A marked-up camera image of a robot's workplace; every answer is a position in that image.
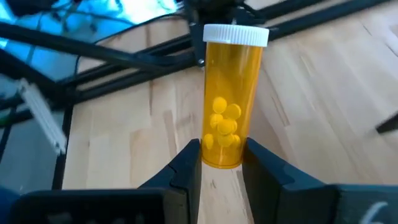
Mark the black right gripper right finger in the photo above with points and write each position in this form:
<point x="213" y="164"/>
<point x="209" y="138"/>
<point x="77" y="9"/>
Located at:
<point x="295" y="202"/>

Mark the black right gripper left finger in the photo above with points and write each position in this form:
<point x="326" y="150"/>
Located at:
<point x="155" y="202"/>

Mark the amber bottle with yellow pills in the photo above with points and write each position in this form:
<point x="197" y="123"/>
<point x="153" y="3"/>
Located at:
<point x="231" y="93"/>

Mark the silver extrusion bar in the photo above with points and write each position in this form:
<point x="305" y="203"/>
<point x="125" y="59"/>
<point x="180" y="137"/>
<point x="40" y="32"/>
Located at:
<point x="43" y="119"/>

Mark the black aluminium rig frame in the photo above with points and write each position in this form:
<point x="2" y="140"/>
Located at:
<point x="109" y="56"/>

